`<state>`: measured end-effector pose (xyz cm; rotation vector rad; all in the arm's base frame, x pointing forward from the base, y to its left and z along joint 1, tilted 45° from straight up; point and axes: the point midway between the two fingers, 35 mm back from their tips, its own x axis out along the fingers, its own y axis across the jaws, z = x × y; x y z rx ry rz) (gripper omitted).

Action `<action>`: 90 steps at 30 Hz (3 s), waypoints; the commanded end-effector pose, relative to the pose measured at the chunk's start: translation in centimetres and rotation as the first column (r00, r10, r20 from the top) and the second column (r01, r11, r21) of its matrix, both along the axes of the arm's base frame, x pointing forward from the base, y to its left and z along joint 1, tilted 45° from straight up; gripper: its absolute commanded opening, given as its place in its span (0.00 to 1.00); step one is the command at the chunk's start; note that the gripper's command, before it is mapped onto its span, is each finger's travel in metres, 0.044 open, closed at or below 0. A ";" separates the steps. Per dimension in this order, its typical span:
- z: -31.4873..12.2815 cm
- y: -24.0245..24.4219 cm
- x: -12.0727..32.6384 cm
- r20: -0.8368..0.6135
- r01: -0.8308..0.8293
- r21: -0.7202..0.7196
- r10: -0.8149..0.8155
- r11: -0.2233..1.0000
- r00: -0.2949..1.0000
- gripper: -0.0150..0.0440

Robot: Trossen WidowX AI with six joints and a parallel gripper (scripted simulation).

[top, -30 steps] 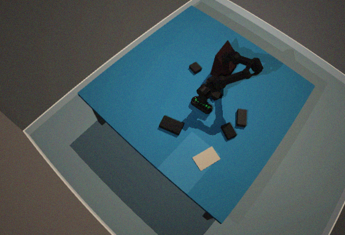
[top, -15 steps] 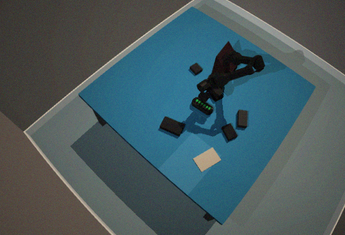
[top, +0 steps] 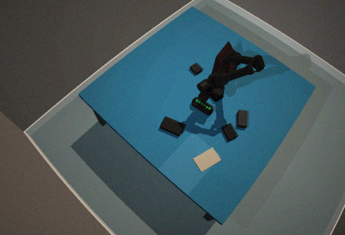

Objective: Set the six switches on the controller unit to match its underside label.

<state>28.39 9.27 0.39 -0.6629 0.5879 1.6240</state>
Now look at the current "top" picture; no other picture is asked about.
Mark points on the dark grey switch panel with green rocker switches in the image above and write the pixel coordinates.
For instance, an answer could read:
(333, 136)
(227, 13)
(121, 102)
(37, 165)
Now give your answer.
(202, 105)

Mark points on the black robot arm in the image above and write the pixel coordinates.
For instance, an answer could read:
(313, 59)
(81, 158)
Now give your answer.
(221, 79)

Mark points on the beige flat rectangular block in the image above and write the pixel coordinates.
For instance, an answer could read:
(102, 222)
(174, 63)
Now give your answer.
(207, 159)

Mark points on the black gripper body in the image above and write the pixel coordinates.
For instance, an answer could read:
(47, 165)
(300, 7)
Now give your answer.
(205, 95)

